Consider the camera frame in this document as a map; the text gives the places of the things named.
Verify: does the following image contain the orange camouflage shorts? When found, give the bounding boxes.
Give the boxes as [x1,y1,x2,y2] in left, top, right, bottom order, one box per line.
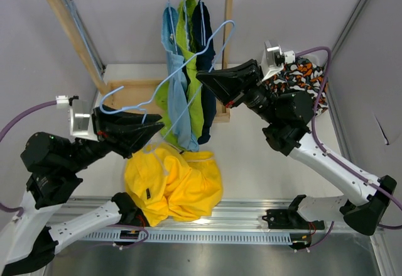
[265,57,324,101]

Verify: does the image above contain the wooden clothes rack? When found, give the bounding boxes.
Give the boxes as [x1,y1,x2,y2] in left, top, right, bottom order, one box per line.
[39,0,236,124]

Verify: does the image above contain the white plastic basket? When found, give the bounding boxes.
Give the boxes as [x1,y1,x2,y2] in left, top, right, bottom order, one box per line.
[305,53,325,67]

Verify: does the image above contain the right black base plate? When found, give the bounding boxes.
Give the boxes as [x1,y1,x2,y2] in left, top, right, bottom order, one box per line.
[261,194,325,230]

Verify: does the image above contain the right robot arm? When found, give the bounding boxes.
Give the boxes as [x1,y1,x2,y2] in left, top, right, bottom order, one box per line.
[196,59,396,236]

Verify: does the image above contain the blue hanger of light-blue shorts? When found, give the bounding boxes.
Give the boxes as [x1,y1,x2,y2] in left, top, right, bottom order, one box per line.
[167,0,178,54]

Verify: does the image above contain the white slotted cable duct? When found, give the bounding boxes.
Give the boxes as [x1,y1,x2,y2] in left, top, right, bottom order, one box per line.
[82,229,292,245]

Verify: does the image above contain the lime green shorts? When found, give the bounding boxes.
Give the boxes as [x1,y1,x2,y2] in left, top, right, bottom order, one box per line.
[155,0,204,141]

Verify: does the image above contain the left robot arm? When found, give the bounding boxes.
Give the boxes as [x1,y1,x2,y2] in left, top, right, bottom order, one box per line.
[1,107,164,275]

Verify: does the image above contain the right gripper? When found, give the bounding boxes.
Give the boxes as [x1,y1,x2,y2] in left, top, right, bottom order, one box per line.
[197,59,281,125]

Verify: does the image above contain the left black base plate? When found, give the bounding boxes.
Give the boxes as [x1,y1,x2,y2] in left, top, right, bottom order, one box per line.
[119,209,150,228]

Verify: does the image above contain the light blue shorts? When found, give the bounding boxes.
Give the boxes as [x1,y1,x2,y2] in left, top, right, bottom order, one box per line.
[159,7,199,152]

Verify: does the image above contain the yellow shorts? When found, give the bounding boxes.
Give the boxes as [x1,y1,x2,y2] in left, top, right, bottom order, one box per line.
[124,143,224,227]

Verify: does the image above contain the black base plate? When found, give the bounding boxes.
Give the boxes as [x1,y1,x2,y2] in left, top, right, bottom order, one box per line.
[119,209,150,228]
[261,194,325,230]

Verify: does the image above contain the blue hanger of camouflage shorts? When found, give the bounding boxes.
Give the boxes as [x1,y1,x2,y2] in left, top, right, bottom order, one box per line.
[63,0,104,79]

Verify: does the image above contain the purple cable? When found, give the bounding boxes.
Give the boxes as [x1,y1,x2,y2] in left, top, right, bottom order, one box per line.
[295,46,402,229]
[0,99,59,220]

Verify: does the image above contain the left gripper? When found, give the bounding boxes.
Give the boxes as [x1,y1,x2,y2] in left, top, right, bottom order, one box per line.
[65,103,167,172]

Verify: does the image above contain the aluminium mounting rail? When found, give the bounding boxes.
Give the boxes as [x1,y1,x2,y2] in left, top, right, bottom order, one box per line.
[46,197,386,233]

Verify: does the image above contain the navy blue shorts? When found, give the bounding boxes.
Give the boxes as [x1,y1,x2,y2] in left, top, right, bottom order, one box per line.
[192,0,216,145]

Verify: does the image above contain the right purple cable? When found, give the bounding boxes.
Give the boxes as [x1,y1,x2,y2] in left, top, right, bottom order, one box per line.
[295,46,402,229]

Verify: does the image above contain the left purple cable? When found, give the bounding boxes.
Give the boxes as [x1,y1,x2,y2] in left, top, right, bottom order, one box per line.
[0,99,59,220]

